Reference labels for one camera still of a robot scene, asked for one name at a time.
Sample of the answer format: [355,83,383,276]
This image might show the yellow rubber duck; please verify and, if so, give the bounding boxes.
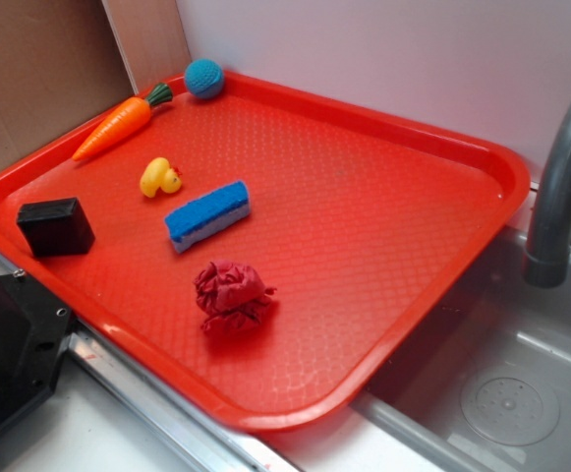
[140,157,183,198]

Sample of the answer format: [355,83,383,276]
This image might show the blue knitted ball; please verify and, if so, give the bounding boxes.
[184,58,225,99]

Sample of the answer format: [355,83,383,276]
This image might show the grey faucet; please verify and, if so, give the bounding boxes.
[522,104,571,288]

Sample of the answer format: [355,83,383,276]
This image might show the red plastic tray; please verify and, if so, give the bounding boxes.
[0,73,530,432]

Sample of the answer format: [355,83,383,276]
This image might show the orange toy carrot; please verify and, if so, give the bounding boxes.
[72,83,173,161]

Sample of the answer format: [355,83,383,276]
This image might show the black box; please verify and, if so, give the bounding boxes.
[16,198,95,258]

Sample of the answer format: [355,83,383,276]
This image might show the grey sink basin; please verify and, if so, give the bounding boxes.
[353,230,571,471]

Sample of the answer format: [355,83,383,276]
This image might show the crumpled red cloth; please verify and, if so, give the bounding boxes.
[194,260,276,337]

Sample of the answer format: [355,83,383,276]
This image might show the blue sponge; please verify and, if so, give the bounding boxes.
[164,181,251,254]

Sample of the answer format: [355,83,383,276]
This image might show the brown cardboard panel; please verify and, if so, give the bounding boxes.
[0,1,190,171]

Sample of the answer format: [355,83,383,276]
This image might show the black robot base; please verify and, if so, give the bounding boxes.
[0,274,74,434]

